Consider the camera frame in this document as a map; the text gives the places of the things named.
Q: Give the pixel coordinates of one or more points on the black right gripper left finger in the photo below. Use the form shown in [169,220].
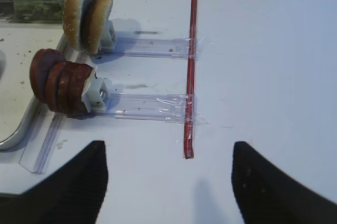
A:
[72,194]

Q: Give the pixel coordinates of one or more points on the red plastic strip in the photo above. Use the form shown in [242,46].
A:
[190,84]

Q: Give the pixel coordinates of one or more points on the rear meat patty slice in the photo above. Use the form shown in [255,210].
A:
[75,88]

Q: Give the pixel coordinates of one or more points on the white pusher block upper right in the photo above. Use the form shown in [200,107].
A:
[108,38]

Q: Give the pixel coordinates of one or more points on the sesame bun top front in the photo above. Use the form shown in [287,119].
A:
[72,17]

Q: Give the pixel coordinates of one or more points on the clear rail right of tray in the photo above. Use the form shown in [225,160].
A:
[46,124]

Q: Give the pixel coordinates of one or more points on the bun top rear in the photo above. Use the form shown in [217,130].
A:
[93,23]

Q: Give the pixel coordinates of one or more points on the front meat patty slice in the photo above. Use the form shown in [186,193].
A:
[42,63]

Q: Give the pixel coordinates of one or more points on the clear patty track lower right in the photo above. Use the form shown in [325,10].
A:
[172,108]

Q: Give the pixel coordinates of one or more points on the meat patty slice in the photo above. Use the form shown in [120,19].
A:
[52,84]
[75,88]
[63,86]
[42,63]

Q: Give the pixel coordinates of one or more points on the clear bun track upper right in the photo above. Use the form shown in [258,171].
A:
[179,48]

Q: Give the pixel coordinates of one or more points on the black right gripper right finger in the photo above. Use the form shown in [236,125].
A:
[265,194]

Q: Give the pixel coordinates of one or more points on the cream metal serving tray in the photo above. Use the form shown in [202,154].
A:
[19,43]

